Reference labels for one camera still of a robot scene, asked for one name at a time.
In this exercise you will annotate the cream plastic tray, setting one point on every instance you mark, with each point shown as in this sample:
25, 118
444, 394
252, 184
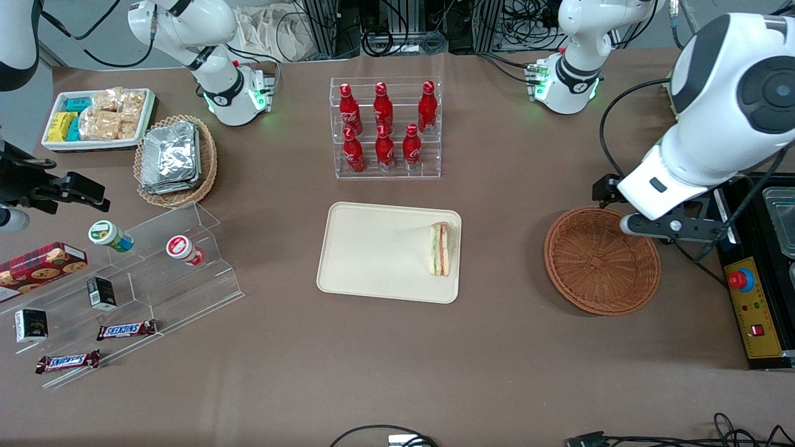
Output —
372, 251

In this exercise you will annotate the red cola bottle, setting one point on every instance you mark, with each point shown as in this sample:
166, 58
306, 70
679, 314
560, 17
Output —
427, 108
349, 108
354, 154
412, 151
383, 108
385, 152

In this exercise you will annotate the white cup red lid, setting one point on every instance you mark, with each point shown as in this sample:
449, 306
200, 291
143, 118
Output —
182, 248

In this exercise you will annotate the white rectangular snack bin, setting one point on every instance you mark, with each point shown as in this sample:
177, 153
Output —
93, 145

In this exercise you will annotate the bagged rice cracker snack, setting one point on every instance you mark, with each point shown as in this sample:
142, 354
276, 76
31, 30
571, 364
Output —
109, 99
133, 105
128, 130
99, 125

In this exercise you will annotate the black sealing machine yellow panel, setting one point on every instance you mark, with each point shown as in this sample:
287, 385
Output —
754, 323

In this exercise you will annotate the clear acrylic bottle rack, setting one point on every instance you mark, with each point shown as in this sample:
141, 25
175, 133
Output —
385, 175

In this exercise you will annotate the red cookie box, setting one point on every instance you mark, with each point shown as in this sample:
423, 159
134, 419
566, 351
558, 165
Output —
40, 267

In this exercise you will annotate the round brown wicker basket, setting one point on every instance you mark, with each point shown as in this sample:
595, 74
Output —
596, 267

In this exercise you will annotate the triangle sandwich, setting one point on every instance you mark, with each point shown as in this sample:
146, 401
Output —
440, 249

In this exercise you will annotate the clear acrylic stepped shelf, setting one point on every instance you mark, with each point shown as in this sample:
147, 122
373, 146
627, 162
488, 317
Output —
186, 298

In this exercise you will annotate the yellow snack pack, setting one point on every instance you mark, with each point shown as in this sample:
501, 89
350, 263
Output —
61, 127

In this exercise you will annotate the white cloth bag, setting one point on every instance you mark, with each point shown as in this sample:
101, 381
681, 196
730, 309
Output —
273, 34

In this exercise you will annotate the white cup green lid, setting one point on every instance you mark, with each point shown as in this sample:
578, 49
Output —
109, 235

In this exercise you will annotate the teal snack pack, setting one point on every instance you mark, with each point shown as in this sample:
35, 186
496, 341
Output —
74, 130
79, 105

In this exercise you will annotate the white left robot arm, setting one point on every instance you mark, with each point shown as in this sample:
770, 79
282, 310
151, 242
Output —
714, 124

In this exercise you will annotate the oval light wicker basket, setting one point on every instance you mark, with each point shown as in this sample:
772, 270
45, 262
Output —
208, 167

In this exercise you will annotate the small black box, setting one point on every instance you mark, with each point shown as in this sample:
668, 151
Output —
31, 326
101, 293

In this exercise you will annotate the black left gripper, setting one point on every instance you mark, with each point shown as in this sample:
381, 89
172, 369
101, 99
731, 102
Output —
605, 188

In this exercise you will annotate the Snickers chocolate bar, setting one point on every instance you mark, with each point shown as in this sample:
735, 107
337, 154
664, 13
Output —
68, 361
126, 330

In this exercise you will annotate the metal food container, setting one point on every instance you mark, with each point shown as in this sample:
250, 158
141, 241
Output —
784, 223

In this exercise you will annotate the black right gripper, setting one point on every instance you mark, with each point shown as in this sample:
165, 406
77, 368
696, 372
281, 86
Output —
18, 177

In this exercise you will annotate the small white device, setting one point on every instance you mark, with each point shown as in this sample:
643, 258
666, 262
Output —
404, 441

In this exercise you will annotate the aluminium frame post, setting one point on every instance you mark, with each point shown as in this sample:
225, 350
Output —
487, 25
320, 28

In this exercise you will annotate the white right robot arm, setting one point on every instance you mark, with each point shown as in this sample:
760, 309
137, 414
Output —
186, 25

